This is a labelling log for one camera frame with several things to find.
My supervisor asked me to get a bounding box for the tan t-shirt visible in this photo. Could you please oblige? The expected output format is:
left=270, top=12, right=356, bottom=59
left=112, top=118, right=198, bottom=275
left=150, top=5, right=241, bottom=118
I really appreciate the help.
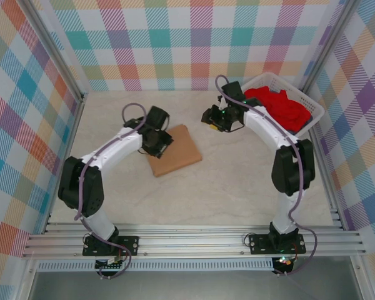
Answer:
left=146, top=124, right=203, bottom=178

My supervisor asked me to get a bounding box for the red t-shirt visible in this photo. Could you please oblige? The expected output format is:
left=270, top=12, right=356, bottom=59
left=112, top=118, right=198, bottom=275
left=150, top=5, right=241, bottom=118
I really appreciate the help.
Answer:
left=244, top=86, right=313, bottom=132

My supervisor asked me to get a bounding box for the white plastic laundry basket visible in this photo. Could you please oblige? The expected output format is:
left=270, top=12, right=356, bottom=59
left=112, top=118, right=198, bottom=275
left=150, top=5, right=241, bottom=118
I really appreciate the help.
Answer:
left=239, top=71, right=326, bottom=137

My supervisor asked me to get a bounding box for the aluminium side rail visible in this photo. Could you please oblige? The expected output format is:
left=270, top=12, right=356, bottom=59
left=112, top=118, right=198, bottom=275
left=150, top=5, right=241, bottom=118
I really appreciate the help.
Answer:
left=308, top=127, right=345, bottom=226
left=42, top=93, right=86, bottom=226

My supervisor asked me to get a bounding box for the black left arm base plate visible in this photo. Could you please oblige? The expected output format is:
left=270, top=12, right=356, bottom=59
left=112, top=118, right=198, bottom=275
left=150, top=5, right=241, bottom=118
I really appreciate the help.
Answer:
left=82, top=234, right=140, bottom=258

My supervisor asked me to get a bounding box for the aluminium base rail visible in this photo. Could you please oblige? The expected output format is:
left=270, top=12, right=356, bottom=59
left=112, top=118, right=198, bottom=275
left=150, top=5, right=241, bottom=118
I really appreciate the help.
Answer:
left=21, top=222, right=367, bottom=259

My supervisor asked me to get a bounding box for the aluminium corner post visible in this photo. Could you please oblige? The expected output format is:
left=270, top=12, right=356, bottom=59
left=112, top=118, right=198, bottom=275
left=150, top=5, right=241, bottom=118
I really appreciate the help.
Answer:
left=299, top=0, right=360, bottom=92
left=21, top=0, right=89, bottom=103

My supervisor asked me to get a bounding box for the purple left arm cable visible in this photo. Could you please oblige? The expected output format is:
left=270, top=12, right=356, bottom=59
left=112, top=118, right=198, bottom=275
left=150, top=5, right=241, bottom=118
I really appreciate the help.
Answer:
left=73, top=102, right=133, bottom=280

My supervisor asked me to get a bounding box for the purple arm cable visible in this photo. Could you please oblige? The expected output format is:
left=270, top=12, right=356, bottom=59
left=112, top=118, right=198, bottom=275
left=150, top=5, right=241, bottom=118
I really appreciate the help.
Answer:
left=73, top=102, right=133, bottom=280
left=214, top=74, right=319, bottom=276

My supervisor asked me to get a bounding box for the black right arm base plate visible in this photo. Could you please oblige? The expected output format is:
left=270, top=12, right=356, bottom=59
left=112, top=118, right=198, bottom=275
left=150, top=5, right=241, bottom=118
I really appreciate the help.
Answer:
left=248, top=232, right=306, bottom=256

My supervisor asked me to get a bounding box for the white slotted cable duct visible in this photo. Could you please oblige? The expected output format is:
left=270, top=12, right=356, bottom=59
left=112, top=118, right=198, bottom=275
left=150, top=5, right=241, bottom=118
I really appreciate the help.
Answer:
left=37, top=258, right=274, bottom=272

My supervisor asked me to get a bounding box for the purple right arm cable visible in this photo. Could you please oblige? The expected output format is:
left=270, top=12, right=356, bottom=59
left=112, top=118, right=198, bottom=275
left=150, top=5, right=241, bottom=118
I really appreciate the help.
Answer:
left=214, top=74, right=319, bottom=276

